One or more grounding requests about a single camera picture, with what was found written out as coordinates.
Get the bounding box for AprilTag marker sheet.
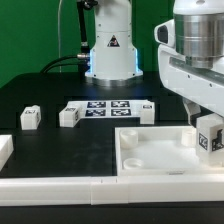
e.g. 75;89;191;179
67;100;148;118

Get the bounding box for white square tabletop tray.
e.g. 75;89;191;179
115;126;224;176

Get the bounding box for white U-shaped obstacle fence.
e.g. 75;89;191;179
0;134;224;206

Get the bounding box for black cables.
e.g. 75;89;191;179
40;54;91;74

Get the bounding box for white thin cable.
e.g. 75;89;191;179
57;0;64;74

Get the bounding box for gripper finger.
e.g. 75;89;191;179
212;130;224;151

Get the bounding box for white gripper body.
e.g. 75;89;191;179
154;19;224;117

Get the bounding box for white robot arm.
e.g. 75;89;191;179
85;0;224;119

